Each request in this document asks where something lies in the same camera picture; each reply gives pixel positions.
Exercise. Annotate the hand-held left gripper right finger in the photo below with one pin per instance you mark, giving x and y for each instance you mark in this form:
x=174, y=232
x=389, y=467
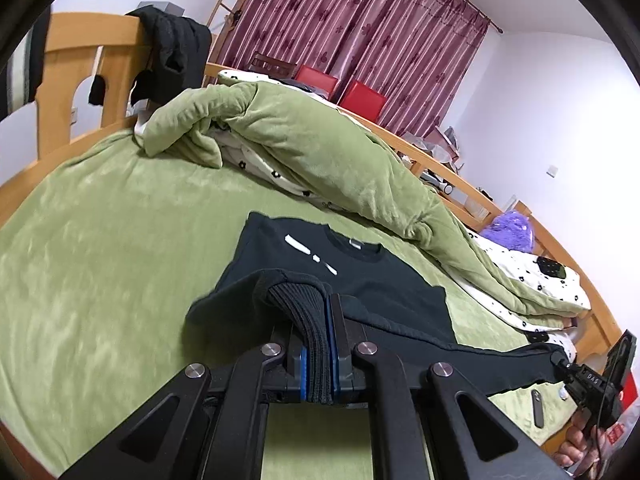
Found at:
x=334, y=370

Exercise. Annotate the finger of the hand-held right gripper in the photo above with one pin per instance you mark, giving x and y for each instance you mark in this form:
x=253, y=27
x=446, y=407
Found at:
x=562, y=365

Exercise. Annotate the pile of grey plastic bags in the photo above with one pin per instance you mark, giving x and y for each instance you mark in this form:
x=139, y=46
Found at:
x=440, y=140

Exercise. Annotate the white wall switch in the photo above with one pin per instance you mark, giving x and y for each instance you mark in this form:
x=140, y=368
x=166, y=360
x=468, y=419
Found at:
x=552, y=171

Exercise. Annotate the red object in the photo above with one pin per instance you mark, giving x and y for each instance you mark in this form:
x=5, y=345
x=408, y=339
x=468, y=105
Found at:
x=631, y=390

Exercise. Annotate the grey box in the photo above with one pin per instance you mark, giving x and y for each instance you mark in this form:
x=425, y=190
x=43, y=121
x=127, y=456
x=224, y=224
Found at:
x=170, y=8

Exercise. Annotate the black and white striped cloth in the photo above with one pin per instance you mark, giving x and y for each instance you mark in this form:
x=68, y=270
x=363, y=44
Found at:
x=20, y=70

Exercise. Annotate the wooden bed frame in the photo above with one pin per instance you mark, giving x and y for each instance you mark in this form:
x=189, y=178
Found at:
x=75, y=35

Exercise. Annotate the black clothes on headboard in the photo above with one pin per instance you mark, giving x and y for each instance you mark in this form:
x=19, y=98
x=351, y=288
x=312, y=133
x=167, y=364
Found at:
x=175, y=45

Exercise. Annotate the person's right hand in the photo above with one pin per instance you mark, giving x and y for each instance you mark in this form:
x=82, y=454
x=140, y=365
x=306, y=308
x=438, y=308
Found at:
x=575, y=455

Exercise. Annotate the white floral pillow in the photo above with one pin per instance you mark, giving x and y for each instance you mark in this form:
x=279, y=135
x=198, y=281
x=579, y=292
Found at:
x=562, y=341

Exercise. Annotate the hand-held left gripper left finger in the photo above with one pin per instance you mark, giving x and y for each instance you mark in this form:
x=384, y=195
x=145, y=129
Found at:
x=299, y=375

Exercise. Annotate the black remote control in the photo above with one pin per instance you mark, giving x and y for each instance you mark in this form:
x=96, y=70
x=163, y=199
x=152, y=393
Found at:
x=538, y=410

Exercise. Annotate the white bag with red label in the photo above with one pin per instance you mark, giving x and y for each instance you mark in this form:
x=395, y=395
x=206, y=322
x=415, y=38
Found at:
x=622, y=430

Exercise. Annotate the black sweatshirt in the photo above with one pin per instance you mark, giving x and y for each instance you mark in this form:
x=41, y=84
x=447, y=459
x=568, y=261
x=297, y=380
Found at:
x=380, y=280

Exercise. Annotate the purple plush toy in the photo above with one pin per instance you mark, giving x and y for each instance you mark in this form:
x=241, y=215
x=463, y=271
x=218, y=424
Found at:
x=510, y=230

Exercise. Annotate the green quilt with floral lining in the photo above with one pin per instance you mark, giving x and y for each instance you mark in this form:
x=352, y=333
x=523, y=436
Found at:
x=310, y=140

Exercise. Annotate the maroon floral curtain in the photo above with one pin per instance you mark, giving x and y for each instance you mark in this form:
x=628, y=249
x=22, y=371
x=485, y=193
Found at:
x=380, y=20

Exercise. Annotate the wooden coat rack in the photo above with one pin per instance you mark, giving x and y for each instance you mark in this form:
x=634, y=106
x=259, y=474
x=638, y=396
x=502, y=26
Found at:
x=216, y=20

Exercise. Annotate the dark wooden chair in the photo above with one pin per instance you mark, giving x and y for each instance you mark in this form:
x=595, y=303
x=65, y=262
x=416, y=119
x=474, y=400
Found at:
x=272, y=64

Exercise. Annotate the white wall outlet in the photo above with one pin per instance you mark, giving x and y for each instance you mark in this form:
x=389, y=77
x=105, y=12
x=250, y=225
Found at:
x=74, y=116

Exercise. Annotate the red chair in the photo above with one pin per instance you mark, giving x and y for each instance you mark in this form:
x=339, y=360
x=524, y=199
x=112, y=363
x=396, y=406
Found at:
x=316, y=80
x=362, y=97

